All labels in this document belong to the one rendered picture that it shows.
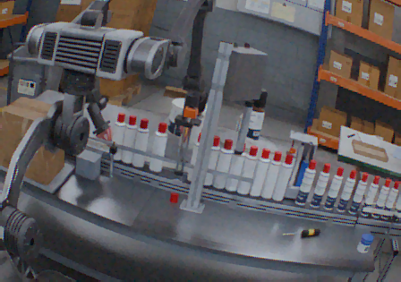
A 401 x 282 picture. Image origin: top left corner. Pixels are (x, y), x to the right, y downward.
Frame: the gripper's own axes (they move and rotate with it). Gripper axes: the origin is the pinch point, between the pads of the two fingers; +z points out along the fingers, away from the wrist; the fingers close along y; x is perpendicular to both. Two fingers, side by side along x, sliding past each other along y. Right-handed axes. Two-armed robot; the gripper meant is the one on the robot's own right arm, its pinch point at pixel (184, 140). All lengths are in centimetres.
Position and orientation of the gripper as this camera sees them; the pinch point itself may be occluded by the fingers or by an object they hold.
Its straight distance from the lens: 236.7
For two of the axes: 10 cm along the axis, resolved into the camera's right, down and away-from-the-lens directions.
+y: -9.7, -2.3, 1.2
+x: -1.9, 2.9, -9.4
